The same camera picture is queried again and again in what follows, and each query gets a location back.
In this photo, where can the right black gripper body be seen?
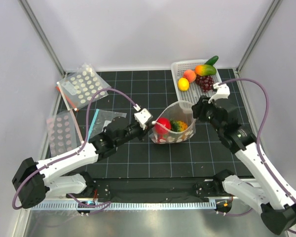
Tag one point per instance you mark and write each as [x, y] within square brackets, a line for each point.
[204, 111]

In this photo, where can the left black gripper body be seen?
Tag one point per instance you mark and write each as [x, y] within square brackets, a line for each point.
[133, 131]

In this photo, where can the white plastic basket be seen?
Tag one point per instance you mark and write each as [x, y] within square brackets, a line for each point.
[194, 92]

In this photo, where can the toy red apple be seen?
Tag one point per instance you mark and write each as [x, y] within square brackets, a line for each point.
[162, 126]

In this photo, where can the toy pineapple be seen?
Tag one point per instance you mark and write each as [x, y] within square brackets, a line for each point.
[178, 126]

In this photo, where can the clear white-dotted zip bag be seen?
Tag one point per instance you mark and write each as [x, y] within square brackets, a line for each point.
[180, 110]

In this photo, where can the toy red chili pepper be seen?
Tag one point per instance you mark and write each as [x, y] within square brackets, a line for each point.
[161, 138]

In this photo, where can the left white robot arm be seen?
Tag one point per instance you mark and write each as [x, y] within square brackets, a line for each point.
[36, 180]

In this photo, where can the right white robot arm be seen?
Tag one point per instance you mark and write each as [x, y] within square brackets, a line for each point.
[275, 199]

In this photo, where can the clear blue-zipper zip bag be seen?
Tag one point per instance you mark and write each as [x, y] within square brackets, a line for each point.
[101, 119]

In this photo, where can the pink-dotted zip bag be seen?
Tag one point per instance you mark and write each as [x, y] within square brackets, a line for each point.
[62, 133]

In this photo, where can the white-dotted zip bag stack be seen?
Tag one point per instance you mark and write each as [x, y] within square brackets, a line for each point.
[81, 85]

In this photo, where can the orange-zipper zip bag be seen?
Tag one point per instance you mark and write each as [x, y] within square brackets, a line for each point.
[71, 109]

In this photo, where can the toy purple grapes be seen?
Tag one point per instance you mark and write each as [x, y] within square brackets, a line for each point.
[205, 82]

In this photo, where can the toy yellow lemon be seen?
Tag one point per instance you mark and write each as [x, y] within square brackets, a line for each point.
[183, 84]

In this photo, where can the toy peach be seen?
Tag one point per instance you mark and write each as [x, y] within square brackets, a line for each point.
[190, 75]

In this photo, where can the toy mango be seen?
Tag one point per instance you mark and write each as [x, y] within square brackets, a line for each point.
[205, 70]

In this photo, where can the black grid mat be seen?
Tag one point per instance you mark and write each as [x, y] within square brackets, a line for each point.
[201, 156]

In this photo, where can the toy green cucumber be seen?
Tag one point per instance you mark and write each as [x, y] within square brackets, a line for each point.
[212, 60]

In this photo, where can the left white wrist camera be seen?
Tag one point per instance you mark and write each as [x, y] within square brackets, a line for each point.
[143, 117]

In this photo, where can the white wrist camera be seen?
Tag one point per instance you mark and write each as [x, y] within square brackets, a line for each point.
[222, 92]
[143, 117]

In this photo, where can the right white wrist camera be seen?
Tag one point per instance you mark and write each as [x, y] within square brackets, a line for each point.
[222, 92]

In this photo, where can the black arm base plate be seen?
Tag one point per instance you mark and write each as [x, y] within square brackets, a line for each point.
[153, 190]

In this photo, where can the slotted white cable duct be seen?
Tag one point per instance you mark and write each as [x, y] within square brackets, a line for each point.
[73, 205]

